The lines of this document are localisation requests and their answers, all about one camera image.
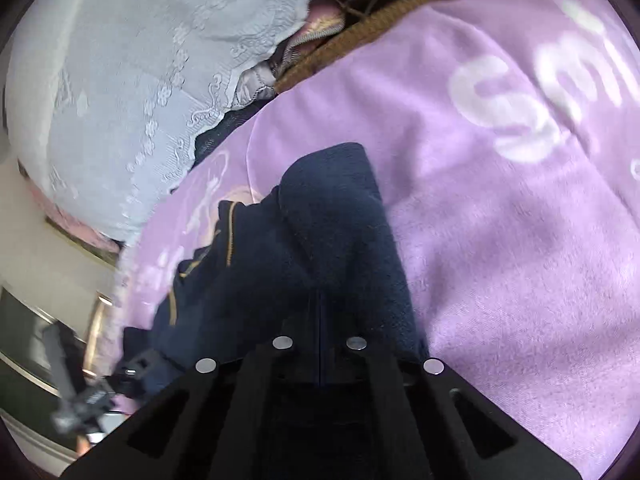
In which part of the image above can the wooden headboard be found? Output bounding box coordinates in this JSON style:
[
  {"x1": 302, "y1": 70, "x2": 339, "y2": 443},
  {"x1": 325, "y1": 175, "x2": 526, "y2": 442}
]
[{"x1": 82, "y1": 292, "x2": 118, "y2": 378}]

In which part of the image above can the pink floral cloth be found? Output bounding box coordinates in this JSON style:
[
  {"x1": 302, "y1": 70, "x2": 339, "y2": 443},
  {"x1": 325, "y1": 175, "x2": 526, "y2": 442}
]
[{"x1": 19, "y1": 159, "x2": 122, "y2": 256}]

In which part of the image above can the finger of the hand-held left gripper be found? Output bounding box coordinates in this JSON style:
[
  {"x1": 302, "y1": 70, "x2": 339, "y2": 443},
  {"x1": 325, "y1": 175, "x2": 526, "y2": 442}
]
[{"x1": 112, "y1": 350, "x2": 168, "y2": 392}]

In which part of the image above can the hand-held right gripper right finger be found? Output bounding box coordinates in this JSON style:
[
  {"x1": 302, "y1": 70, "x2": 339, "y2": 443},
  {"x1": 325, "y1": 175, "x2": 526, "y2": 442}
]
[{"x1": 320, "y1": 290, "x2": 583, "y2": 480}]

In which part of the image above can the window with metal frame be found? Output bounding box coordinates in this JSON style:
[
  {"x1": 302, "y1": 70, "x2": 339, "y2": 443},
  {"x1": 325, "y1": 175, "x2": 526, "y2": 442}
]
[{"x1": 0, "y1": 285, "x2": 103, "y2": 461}]

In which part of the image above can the navy blue knit garment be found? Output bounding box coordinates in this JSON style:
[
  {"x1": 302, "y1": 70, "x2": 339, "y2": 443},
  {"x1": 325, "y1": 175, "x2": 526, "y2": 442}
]
[{"x1": 122, "y1": 142, "x2": 431, "y2": 396}]

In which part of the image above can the dark cloth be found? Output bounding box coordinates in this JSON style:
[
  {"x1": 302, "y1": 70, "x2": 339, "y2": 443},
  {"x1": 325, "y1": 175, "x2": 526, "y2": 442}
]
[{"x1": 192, "y1": 96, "x2": 273, "y2": 167}]

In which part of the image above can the white lace cloth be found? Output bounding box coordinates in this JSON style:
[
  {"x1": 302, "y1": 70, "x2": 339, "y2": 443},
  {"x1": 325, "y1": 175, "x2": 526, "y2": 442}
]
[{"x1": 5, "y1": 0, "x2": 373, "y2": 247}]

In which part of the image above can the purple printed blanket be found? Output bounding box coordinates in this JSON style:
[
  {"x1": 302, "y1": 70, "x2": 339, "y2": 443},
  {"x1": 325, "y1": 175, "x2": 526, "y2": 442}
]
[{"x1": 119, "y1": 0, "x2": 640, "y2": 480}]

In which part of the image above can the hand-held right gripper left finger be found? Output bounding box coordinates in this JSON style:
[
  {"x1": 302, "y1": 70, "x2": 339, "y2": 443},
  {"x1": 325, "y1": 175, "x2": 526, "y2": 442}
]
[{"x1": 60, "y1": 290, "x2": 321, "y2": 480}]

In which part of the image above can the brown woven mat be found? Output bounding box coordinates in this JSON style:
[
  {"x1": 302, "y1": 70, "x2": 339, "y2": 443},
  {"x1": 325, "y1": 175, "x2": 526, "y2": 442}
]
[{"x1": 274, "y1": 0, "x2": 583, "y2": 94}]

